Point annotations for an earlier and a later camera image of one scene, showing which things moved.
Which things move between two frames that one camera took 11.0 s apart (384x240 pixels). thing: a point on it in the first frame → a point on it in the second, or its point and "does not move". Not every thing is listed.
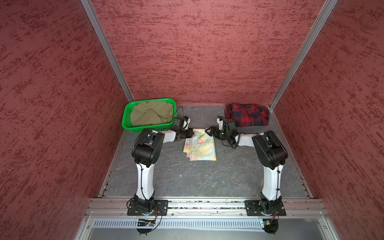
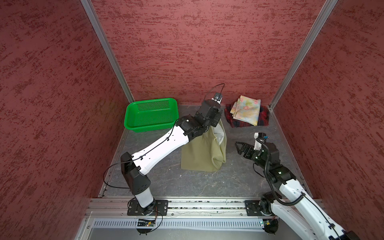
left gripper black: [190, 133] → [216, 119]
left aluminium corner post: [93, 16] does not move
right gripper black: [212, 128] → [249, 148]
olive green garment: [152, 112] → [206, 153]
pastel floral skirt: [200, 146] → [246, 109]
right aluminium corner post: [322, 16] does not move
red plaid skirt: [247, 115] does not move
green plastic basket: [149, 114] does not move
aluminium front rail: [104, 207] does not move
